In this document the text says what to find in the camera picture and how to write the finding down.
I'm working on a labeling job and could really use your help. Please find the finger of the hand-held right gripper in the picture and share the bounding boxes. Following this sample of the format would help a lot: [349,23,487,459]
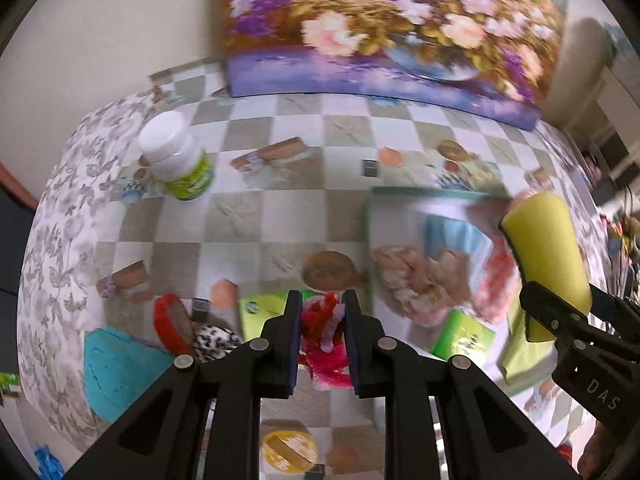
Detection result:
[589,283,640,328]
[520,281,593,350]

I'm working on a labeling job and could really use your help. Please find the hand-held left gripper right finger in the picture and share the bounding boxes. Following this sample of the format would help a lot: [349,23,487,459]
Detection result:
[342,290,576,480]

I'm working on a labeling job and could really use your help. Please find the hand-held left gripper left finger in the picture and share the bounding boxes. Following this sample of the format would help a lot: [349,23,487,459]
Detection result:
[65,290,303,480]

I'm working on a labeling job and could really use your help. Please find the red and pink pipe cleaners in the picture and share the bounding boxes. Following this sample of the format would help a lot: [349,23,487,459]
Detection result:
[299,292,353,391]

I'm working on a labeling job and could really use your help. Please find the yellow-green cloth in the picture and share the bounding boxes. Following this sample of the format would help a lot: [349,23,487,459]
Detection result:
[497,305,556,393]

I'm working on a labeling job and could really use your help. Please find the yellow sponge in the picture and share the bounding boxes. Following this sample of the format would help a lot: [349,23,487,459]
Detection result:
[499,192,593,343]

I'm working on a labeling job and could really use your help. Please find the person's right hand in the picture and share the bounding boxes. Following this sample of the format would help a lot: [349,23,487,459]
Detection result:
[577,420,626,480]

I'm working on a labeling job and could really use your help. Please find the green tissue packet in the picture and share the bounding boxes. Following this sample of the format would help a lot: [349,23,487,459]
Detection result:
[237,290,296,341]
[431,309,497,362]

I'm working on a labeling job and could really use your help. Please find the orange patterned cloth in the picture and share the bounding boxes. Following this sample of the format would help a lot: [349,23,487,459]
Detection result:
[475,240,523,321]

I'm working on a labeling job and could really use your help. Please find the colourful toys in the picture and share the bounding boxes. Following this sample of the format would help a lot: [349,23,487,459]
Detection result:
[602,210,640,257]

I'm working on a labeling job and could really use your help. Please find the black and white spotted fabric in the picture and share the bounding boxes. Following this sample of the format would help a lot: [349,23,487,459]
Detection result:
[192,324,246,363]

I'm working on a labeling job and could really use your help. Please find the beige pink fluffy cloth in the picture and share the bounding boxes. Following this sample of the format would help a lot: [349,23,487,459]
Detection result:
[372,245,481,323]

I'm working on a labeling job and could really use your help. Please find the black box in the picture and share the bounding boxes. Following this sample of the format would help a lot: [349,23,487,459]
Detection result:
[592,177,615,206]

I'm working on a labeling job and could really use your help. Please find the blue face mask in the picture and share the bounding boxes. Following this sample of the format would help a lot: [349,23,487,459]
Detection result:
[422,212,496,281]

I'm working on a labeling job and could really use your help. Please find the checkered printed tablecloth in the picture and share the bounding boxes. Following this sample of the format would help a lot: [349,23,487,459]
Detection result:
[15,57,640,480]

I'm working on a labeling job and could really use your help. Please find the teal cloth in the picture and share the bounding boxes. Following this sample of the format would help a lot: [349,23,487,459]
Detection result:
[82,327,176,423]

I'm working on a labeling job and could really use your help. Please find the white bottle with green label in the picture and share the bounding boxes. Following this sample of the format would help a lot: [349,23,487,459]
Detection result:
[137,110,216,202]

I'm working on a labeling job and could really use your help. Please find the blue plastic bag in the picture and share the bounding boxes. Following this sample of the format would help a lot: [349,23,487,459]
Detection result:
[34,444,66,480]

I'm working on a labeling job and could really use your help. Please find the dark seat with red edge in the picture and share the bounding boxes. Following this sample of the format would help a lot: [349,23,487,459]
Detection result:
[0,160,40,306]

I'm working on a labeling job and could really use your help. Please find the floral painting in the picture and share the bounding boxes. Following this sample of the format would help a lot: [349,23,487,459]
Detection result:
[217,0,571,131]

